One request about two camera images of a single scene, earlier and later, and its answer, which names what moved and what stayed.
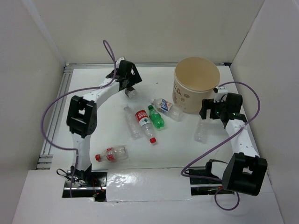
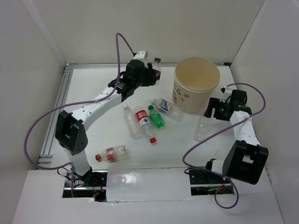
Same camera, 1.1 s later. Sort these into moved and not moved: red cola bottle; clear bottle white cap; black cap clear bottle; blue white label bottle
Moved: black cap clear bottle
Not moved: red cola bottle; blue white label bottle; clear bottle white cap
